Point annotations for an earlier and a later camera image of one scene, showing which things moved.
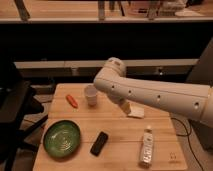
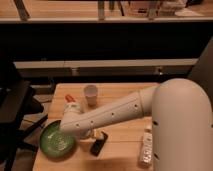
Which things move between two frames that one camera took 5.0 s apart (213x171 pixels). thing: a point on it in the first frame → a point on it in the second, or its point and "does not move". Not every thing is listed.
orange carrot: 72,101 does not move
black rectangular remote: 99,143 does not move
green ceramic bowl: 62,138 does not move
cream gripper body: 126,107 → 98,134
